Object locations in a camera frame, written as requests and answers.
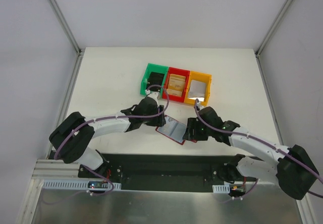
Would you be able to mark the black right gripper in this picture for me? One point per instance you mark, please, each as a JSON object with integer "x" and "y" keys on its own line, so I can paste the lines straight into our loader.
{"x": 190, "y": 128}

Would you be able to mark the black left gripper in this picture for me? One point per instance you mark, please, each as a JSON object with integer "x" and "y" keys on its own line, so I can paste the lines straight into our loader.
{"x": 160, "y": 115}

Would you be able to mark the red leather card holder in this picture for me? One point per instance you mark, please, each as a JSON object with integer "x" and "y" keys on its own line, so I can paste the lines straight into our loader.
{"x": 178, "y": 133}

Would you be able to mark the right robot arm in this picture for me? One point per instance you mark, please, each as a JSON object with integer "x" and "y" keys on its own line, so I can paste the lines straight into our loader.
{"x": 290, "y": 168}

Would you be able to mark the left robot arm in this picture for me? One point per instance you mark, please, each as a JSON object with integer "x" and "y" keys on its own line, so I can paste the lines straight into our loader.
{"x": 72, "y": 137}

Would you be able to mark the silver card in holder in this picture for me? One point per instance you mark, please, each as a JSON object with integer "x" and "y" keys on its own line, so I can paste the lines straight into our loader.
{"x": 169, "y": 127}

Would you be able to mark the gold VIP card lower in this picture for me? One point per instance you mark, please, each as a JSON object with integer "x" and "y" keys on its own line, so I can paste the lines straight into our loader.
{"x": 174, "y": 92}

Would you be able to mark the gold vip card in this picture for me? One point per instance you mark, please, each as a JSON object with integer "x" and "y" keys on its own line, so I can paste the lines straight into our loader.
{"x": 176, "y": 81}
{"x": 174, "y": 92}

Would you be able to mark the black VIP card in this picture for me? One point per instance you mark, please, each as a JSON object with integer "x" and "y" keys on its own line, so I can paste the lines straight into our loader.
{"x": 155, "y": 79}

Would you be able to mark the gold VIP card upper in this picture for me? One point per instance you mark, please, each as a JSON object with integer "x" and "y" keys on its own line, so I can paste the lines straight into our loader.
{"x": 176, "y": 81}

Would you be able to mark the silver VIP card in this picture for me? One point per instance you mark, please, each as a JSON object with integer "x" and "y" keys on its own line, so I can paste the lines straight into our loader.
{"x": 197, "y": 90}

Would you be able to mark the green plastic bin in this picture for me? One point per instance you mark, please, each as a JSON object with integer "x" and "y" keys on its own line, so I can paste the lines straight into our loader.
{"x": 152, "y": 68}

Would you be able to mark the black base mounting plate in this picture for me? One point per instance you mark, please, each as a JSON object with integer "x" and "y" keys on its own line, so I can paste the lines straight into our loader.
{"x": 166, "y": 173}

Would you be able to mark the red plastic bin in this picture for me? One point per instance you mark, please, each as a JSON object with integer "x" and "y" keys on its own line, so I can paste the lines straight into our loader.
{"x": 176, "y": 71}

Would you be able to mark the yellow plastic bin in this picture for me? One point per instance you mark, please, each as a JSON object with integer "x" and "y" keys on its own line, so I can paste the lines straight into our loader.
{"x": 207, "y": 78}

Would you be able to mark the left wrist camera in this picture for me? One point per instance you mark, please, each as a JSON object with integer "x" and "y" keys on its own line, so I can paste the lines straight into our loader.
{"x": 152, "y": 94}

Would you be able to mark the right white cable duct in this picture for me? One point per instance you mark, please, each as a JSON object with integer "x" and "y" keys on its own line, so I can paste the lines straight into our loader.
{"x": 221, "y": 189}

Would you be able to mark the white cable duct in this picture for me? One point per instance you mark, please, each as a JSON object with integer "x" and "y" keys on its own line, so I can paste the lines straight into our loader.
{"x": 221, "y": 189}
{"x": 80, "y": 185}

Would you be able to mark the left aluminium frame post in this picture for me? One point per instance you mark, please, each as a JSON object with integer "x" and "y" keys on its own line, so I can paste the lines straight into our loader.
{"x": 64, "y": 25}

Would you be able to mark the aluminium frame post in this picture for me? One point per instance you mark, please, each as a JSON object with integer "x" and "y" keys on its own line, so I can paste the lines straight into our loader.
{"x": 274, "y": 26}
{"x": 64, "y": 25}

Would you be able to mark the left white cable duct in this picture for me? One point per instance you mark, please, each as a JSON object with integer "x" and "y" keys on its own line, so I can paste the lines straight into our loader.
{"x": 80, "y": 185}

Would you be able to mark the right aluminium frame post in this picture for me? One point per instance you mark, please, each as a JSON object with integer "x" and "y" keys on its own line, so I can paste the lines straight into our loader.
{"x": 274, "y": 26}

